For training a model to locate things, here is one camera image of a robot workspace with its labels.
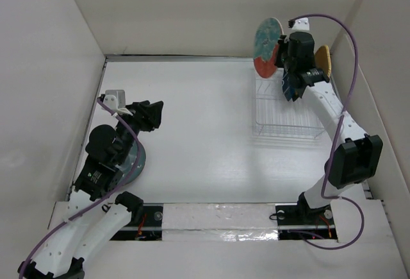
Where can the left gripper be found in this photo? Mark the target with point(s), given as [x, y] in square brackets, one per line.
[150, 117]

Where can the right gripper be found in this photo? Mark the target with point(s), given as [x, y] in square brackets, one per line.
[283, 43]

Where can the red teal floral plate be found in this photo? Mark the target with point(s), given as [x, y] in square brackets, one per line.
[267, 35]

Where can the grey-green round plate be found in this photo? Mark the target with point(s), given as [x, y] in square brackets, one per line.
[134, 163]

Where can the dark blue leaf plate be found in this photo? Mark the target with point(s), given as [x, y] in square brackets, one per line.
[290, 83]

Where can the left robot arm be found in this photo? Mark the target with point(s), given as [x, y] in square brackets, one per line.
[98, 206]

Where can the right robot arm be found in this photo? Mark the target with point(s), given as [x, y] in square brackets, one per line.
[354, 153]

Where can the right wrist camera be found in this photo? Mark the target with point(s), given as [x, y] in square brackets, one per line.
[301, 24]

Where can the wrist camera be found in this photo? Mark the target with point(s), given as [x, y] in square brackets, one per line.
[301, 24]
[114, 99]

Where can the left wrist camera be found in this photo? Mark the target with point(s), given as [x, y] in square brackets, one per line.
[114, 99]

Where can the white wire dish rack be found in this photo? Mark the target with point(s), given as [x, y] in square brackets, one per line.
[275, 117]

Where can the metal rail bar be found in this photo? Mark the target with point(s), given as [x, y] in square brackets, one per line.
[270, 227]

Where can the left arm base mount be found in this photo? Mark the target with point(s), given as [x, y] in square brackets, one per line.
[146, 219]

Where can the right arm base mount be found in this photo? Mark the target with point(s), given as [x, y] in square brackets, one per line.
[295, 221]

